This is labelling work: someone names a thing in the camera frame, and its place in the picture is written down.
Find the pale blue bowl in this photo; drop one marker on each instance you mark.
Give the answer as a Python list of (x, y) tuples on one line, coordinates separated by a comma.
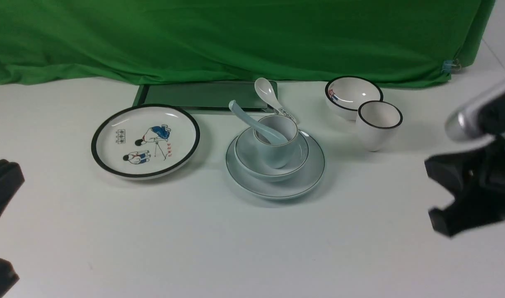
[(249, 159)]

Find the white bowl black rim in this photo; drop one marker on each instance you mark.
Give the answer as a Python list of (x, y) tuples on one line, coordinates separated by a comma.
[(345, 94)]

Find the pale blue flat plate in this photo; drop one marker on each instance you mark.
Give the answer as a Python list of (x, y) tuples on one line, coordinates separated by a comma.
[(303, 182)]

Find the white cup black rim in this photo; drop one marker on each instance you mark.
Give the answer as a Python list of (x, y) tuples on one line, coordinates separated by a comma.
[(376, 123)]

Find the blue binder clip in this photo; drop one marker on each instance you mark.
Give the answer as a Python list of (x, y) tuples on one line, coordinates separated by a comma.
[(451, 66)]

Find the white spoon with print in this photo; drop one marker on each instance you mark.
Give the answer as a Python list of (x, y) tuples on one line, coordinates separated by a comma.
[(265, 90)]

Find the pale blue ceramic spoon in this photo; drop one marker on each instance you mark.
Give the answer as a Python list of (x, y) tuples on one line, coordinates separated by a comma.
[(274, 137)]

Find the dark green rectangular tray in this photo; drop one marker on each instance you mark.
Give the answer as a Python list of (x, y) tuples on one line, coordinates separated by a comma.
[(204, 97)]

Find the white plate with cartoon figures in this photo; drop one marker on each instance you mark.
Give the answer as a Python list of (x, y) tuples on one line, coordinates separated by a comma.
[(145, 142)]

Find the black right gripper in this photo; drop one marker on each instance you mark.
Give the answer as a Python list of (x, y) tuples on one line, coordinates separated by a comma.
[(478, 173)]

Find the green backdrop cloth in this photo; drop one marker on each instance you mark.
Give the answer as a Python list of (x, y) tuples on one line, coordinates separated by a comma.
[(394, 43)]

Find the pale blue cup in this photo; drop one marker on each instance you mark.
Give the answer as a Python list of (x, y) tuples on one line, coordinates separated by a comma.
[(279, 152)]

